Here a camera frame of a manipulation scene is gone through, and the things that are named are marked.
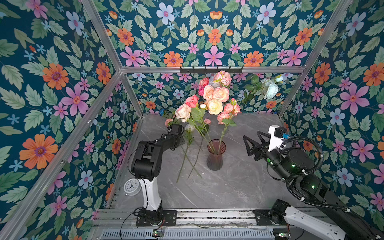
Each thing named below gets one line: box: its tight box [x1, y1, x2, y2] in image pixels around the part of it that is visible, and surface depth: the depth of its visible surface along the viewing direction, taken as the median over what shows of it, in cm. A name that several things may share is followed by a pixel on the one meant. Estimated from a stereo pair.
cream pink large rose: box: [203, 84, 215, 101], surface depth 72 cm
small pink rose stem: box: [187, 118, 212, 180], surface depth 100 cm
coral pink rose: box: [198, 77, 210, 96], surface depth 76 cm
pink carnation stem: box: [217, 98, 242, 153], surface depth 70 cm
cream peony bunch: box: [200, 99, 224, 115], surface depth 69 cm
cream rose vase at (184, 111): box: [175, 103, 217, 151], surface depth 67 cm
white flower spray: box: [242, 74, 284, 105], surface depth 70 cm
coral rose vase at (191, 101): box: [185, 94, 200, 108], surface depth 70 cm
